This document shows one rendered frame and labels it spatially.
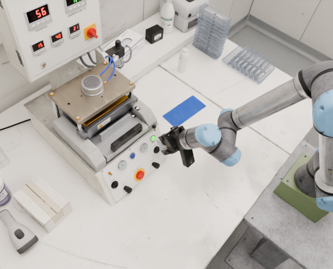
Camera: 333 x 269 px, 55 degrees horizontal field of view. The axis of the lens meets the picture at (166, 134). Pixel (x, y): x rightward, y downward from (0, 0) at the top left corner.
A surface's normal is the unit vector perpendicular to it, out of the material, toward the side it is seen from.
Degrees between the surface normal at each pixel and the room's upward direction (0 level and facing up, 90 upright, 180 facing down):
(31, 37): 90
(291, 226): 0
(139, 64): 0
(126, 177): 65
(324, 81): 51
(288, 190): 90
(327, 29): 90
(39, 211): 3
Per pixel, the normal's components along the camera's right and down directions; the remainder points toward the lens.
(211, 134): 0.49, -0.14
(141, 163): 0.70, 0.29
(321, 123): -0.26, 0.65
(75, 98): 0.09, -0.58
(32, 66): 0.73, 0.59
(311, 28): -0.65, 0.58
